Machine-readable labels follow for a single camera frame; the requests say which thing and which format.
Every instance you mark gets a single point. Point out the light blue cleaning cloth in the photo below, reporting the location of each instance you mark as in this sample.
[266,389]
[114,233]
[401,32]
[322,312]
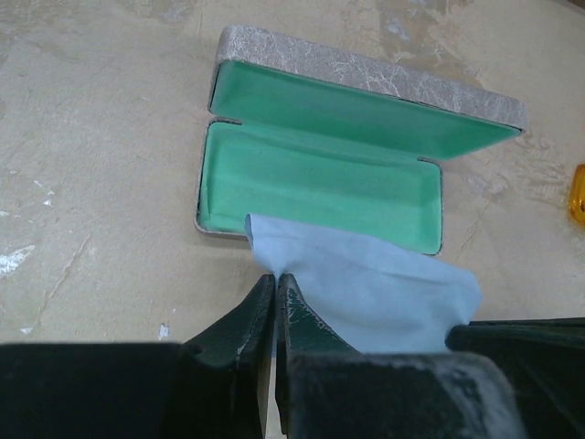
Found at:
[377,297]

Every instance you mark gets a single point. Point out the grey-brown glasses case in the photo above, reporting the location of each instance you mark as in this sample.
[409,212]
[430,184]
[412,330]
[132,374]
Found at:
[310,133]

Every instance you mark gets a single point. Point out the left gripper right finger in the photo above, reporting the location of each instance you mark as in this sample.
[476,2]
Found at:
[327,389]

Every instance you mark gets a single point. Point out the orange sunglasses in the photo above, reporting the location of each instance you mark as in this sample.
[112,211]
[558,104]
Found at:
[577,196]

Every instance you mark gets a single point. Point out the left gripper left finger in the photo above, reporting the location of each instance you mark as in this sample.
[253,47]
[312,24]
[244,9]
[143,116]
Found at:
[215,385]

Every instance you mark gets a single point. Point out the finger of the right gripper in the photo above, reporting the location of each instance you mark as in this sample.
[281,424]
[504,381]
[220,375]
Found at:
[543,360]

